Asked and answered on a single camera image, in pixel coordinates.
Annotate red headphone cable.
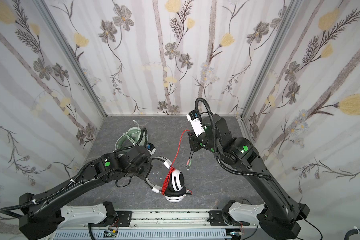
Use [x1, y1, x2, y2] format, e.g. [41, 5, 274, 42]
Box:
[161, 129, 193, 196]

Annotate green white headphones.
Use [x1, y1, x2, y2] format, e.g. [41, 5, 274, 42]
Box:
[114, 120, 148, 151]

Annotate black white headphones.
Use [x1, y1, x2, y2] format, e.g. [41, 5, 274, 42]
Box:
[145, 156, 192, 203]

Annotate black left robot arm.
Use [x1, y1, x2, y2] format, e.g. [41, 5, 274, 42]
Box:
[0, 127, 153, 240]

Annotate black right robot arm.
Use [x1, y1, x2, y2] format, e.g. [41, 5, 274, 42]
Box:
[187, 98, 310, 240]

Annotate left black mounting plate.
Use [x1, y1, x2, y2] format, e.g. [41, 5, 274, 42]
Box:
[115, 211, 133, 228]

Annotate black mounting plate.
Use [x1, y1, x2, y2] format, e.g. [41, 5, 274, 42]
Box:
[115, 211, 133, 228]
[207, 210, 250, 227]

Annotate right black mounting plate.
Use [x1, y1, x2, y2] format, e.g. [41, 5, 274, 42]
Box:
[207, 210, 250, 227]

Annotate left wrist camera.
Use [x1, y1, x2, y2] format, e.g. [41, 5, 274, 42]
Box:
[146, 143, 156, 156]

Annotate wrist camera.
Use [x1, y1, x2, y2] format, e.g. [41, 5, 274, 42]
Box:
[187, 110, 205, 137]
[146, 143, 156, 156]

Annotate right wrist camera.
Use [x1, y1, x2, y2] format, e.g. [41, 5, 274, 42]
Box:
[187, 110, 205, 137]

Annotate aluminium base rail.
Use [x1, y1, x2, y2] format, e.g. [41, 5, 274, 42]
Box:
[58, 202, 266, 233]

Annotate white slotted cable duct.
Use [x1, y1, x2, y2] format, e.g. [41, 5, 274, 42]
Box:
[46, 229, 232, 240]

